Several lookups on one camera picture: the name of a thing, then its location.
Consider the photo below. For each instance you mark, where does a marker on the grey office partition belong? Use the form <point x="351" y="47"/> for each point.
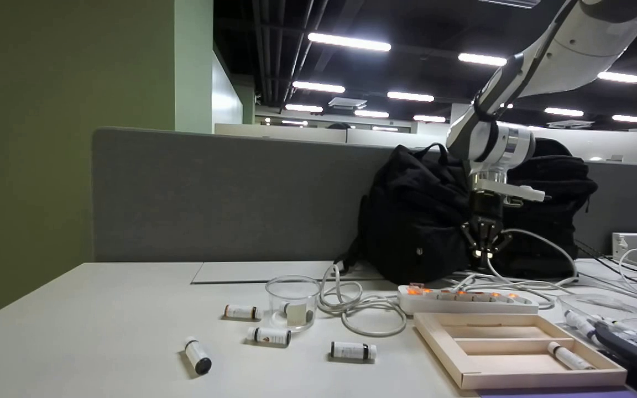
<point x="212" y="197"/>

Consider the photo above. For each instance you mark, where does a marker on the white multi-socket power strip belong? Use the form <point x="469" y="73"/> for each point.
<point x="464" y="301"/>

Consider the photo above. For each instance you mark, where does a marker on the white roll centre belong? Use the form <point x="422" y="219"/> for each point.
<point x="279" y="337"/>

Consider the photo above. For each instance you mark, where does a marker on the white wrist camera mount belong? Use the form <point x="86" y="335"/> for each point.
<point x="497" y="149"/>

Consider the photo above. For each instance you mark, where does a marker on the right black backpack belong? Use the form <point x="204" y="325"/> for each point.
<point x="546" y="241"/>

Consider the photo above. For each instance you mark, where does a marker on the left black backpack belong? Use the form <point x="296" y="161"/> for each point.
<point x="410" y="219"/>

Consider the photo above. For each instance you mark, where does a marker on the white roll front right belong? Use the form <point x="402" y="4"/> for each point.
<point x="353" y="353"/>

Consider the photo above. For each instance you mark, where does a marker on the clear plastic cup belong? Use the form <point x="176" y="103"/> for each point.
<point x="291" y="289"/>

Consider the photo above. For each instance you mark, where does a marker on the white roll front left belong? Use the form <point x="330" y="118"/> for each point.
<point x="200" y="360"/>

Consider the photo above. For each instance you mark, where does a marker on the black backpack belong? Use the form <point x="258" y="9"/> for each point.
<point x="546" y="241"/>
<point x="410" y="219"/>

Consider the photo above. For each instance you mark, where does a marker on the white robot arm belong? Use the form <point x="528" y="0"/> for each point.
<point x="580" y="43"/>

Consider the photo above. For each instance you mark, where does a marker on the white roll near cable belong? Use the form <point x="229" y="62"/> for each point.
<point x="300" y="313"/>

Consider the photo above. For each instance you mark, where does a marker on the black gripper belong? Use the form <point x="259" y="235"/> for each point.
<point x="486" y="221"/>

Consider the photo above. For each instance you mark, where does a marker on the black tool front right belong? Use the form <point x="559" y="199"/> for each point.
<point x="631" y="354"/>

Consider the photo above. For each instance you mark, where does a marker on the wooden compartment tray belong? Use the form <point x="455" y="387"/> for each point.
<point x="511" y="353"/>

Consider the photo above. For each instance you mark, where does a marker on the white roll inside tray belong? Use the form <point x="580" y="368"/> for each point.
<point x="569" y="358"/>

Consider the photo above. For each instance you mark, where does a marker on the white roll far left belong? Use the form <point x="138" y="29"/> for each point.
<point x="243" y="313"/>

